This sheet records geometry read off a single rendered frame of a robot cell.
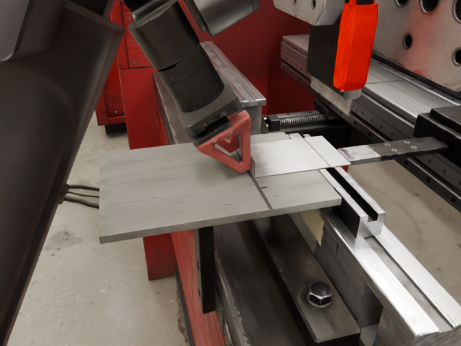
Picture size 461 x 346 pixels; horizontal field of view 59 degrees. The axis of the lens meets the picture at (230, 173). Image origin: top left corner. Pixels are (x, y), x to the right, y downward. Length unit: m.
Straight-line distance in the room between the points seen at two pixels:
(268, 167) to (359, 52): 0.24
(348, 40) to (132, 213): 0.27
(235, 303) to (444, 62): 0.35
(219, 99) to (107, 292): 1.42
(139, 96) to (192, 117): 0.92
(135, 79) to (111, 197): 0.89
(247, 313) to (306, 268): 0.09
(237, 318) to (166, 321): 1.15
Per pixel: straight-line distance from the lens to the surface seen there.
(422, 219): 2.29
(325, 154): 0.56
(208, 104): 0.45
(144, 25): 0.42
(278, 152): 0.55
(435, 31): 0.30
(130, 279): 1.82
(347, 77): 0.32
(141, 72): 1.33
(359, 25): 0.31
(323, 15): 0.43
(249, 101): 0.82
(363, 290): 0.45
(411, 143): 0.62
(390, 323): 0.43
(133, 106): 1.37
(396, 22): 0.33
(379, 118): 0.85
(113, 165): 0.54
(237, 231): 0.61
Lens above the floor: 1.26
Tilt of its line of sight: 31 degrees down
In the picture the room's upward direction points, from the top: straight up
